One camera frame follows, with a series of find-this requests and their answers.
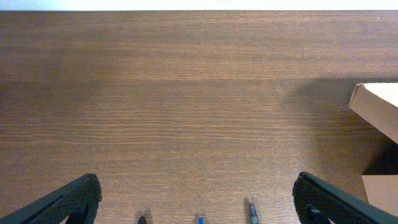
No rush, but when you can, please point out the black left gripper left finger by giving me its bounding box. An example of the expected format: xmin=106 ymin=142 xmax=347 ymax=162
xmin=1 ymin=174 xmax=101 ymax=224

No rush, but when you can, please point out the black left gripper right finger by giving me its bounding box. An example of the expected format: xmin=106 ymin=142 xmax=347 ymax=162
xmin=292 ymin=172 xmax=397 ymax=224

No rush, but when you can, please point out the black and white marker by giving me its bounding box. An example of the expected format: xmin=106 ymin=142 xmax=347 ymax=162
xmin=137 ymin=216 xmax=147 ymax=224

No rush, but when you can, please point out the black pen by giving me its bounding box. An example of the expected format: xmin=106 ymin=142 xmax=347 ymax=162
xmin=249 ymin=202 xmax=259 ymax=224

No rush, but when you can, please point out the open cardboard box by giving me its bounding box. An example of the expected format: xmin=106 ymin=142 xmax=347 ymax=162
xmin=349 ymin=83 xmax=397 ymax=216

